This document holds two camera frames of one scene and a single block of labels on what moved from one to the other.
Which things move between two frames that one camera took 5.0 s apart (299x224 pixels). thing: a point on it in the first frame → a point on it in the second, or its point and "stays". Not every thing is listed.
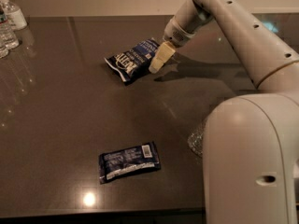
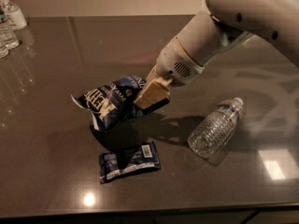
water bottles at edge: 15,16 stays
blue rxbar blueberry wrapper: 121,162 stays
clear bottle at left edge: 4,50 stays
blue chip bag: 135,62 → 111,103
